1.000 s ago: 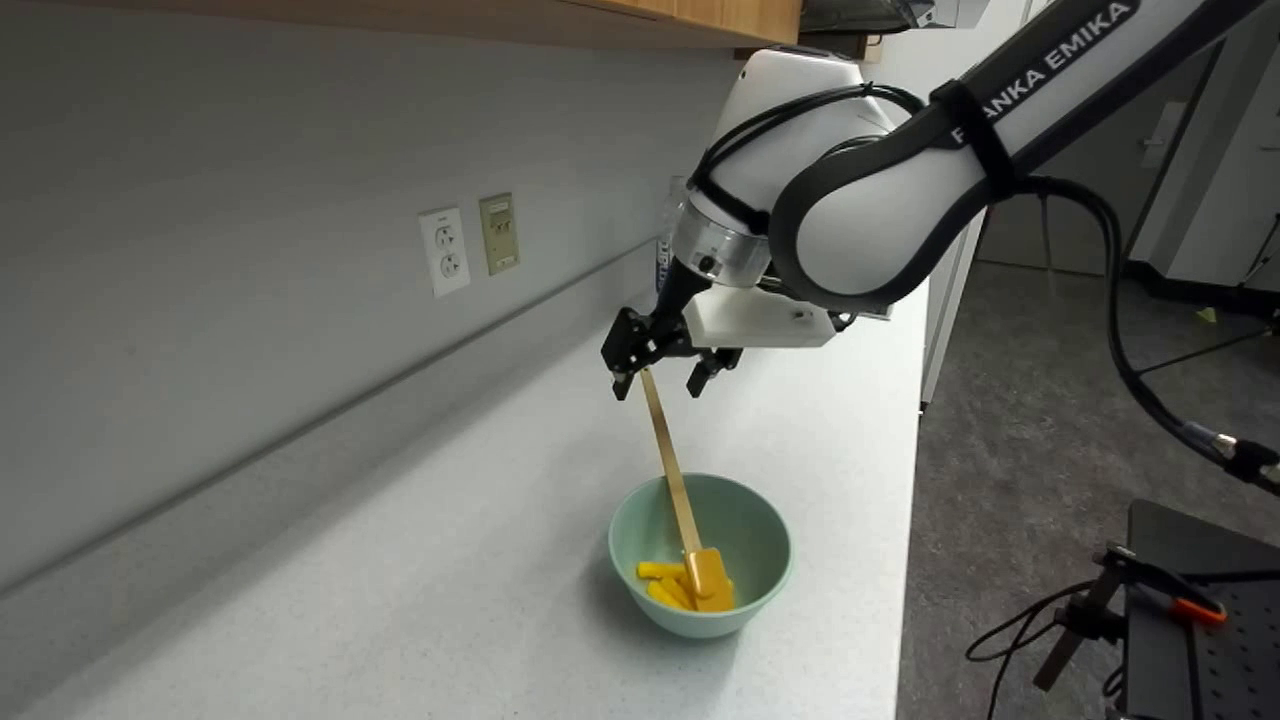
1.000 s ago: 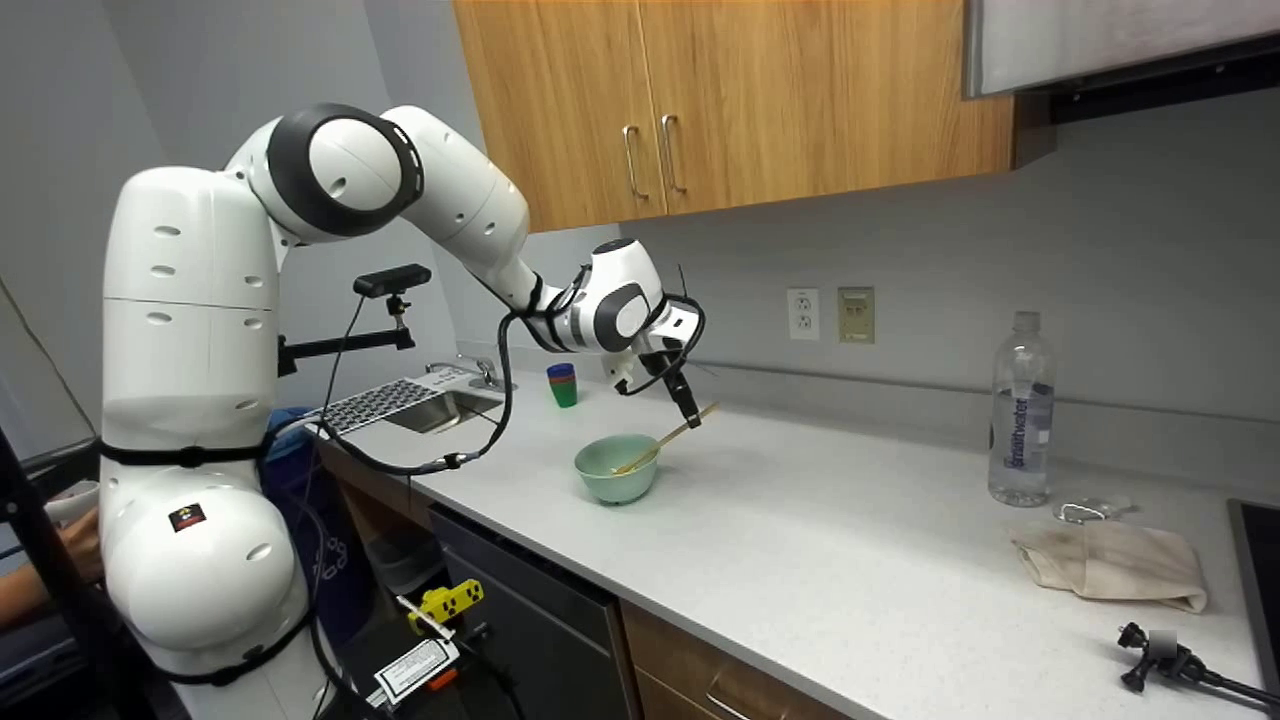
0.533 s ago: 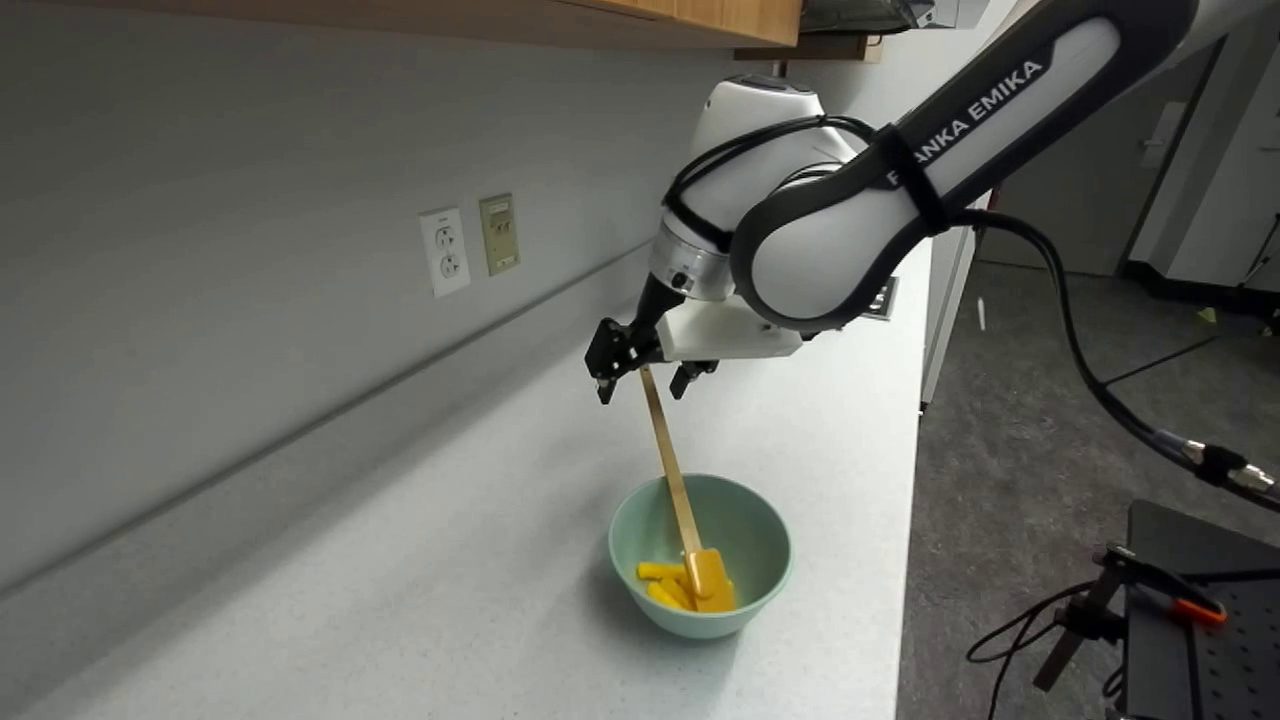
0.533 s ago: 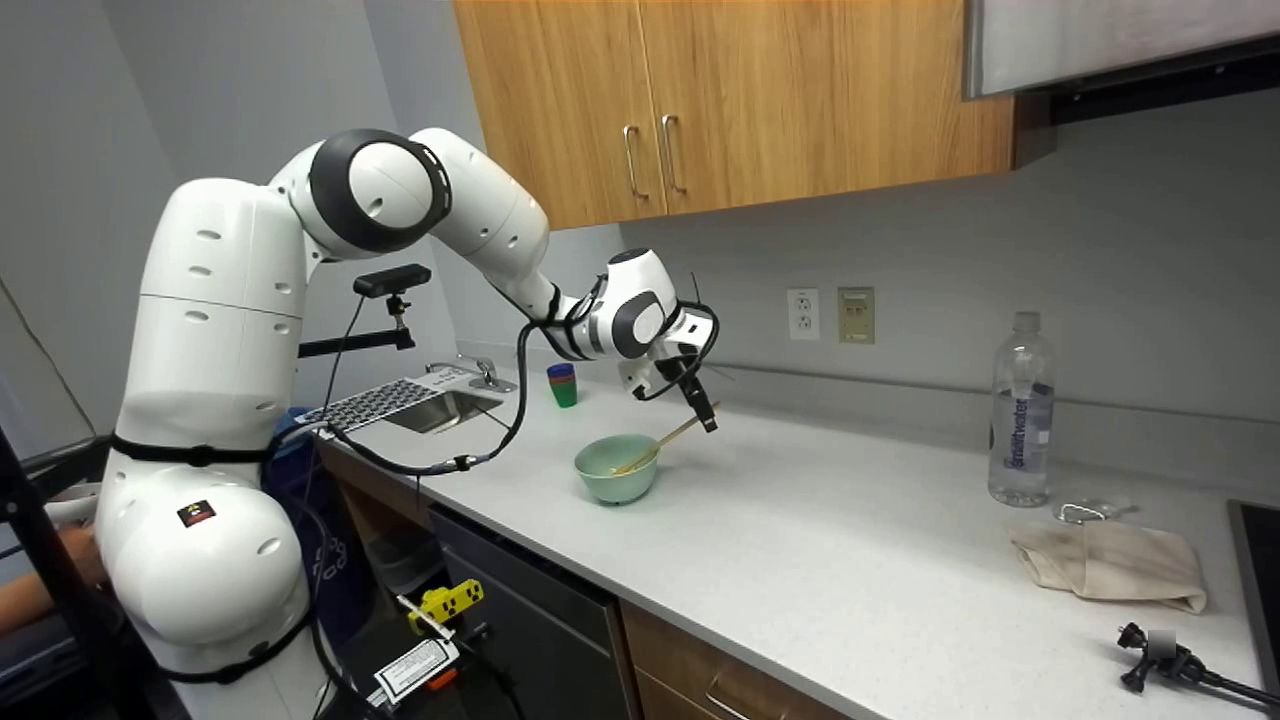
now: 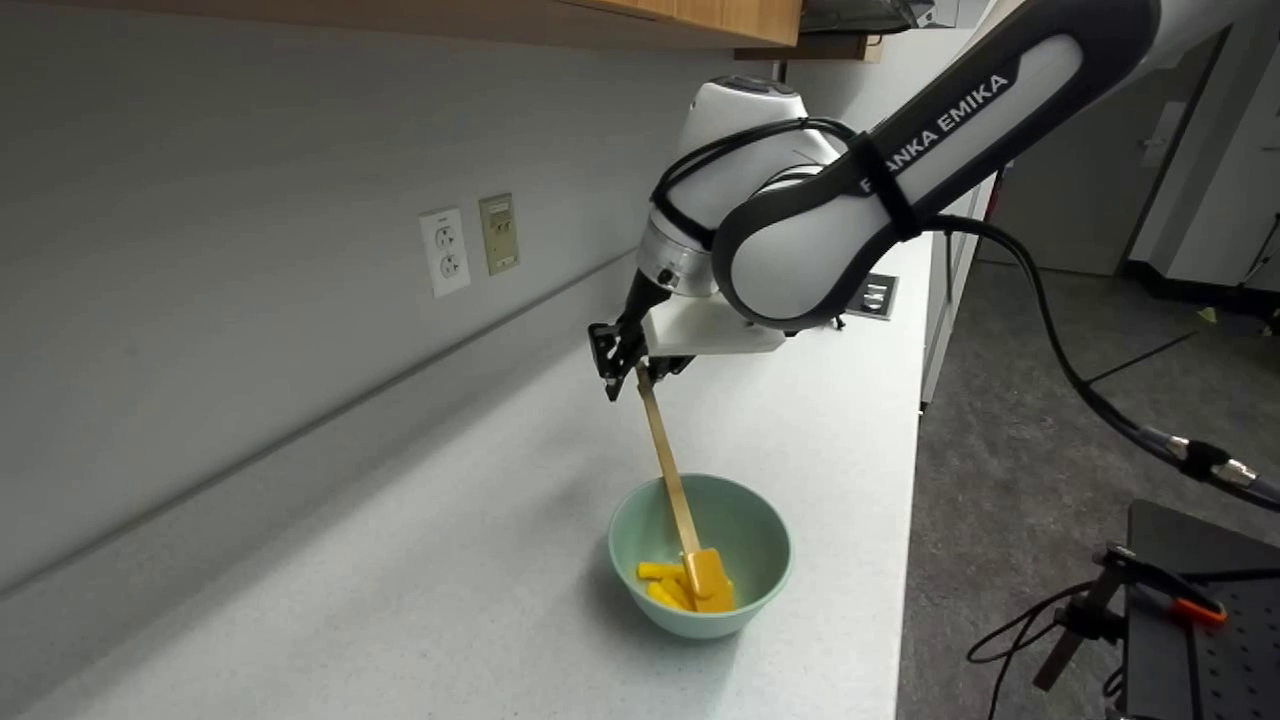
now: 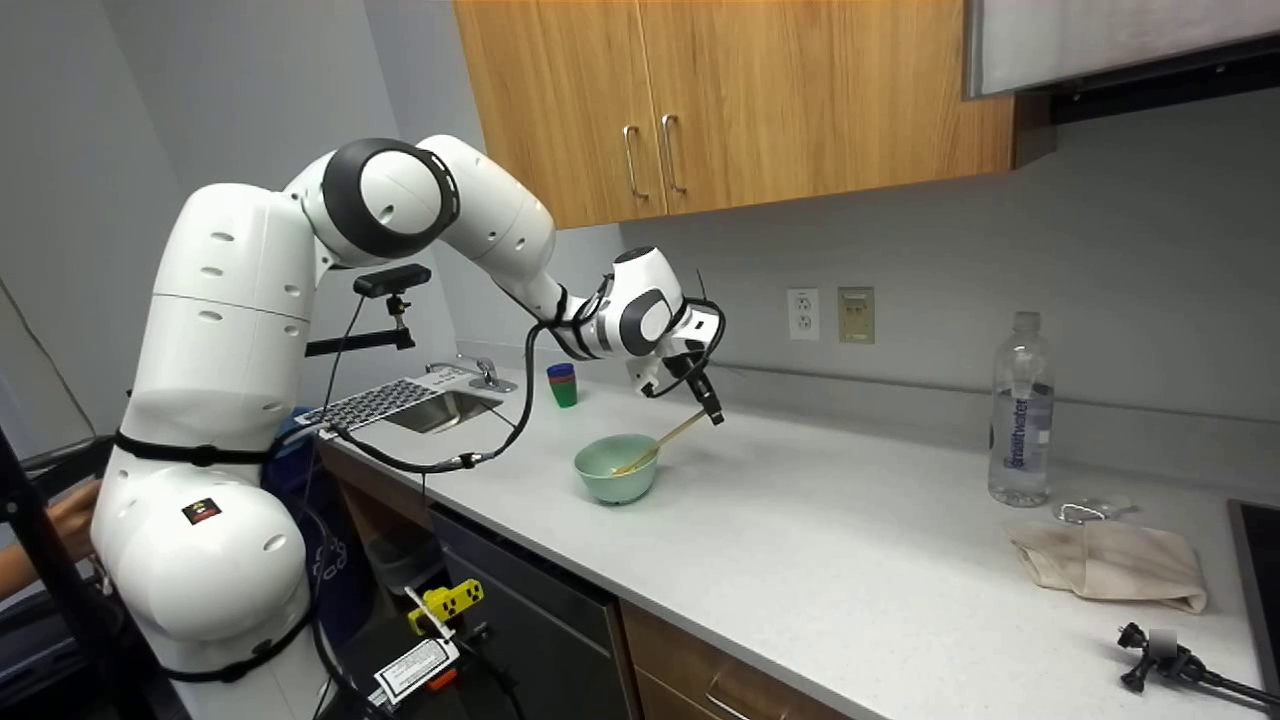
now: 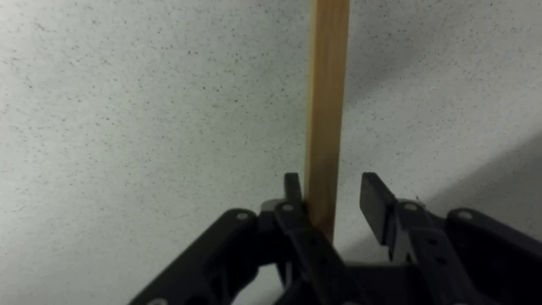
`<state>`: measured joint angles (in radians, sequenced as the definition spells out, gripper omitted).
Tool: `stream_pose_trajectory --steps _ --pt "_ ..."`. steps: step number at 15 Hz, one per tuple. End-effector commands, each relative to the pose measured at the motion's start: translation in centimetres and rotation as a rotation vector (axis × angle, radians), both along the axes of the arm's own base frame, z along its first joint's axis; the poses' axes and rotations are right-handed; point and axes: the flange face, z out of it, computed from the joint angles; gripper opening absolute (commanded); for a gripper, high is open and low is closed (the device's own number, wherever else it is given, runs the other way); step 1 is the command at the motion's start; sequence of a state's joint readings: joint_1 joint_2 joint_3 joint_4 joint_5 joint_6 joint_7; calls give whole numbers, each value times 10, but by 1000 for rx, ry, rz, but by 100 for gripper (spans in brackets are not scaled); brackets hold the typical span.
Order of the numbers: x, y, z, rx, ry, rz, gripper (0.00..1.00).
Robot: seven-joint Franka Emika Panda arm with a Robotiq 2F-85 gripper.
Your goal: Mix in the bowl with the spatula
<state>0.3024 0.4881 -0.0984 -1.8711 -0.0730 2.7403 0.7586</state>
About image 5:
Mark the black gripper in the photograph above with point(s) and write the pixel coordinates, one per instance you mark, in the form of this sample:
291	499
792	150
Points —
652	334

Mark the wooden spatula with yellow head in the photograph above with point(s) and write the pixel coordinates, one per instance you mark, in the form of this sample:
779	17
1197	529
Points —
664	464

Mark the light green bowl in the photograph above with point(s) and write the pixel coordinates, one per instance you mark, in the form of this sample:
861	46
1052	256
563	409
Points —
753	535

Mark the yellow food stick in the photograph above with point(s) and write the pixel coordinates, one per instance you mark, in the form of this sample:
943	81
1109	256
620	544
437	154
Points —
660	570
664	594

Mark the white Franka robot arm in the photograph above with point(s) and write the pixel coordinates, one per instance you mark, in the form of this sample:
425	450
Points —
800	254

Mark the black white marker tag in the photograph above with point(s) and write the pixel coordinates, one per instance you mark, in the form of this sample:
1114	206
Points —
876	298

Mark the wooden upper cabinet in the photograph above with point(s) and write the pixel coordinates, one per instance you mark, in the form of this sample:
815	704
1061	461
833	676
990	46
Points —
722	17

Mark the orange and black clamp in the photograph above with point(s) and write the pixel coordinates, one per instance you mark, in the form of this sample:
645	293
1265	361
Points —
1194	611

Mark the white background cabinet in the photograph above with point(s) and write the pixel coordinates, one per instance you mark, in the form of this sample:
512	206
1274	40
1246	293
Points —
1225	201

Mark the black perforated board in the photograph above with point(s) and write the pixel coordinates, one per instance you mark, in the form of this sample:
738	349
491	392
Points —
1202	681

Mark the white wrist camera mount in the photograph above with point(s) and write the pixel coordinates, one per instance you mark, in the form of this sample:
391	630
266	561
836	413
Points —
722	326

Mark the beige wall switch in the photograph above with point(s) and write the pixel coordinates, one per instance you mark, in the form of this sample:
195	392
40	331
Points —
497	234

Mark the white wall outlet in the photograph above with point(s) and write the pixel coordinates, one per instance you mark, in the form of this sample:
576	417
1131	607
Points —
446	250

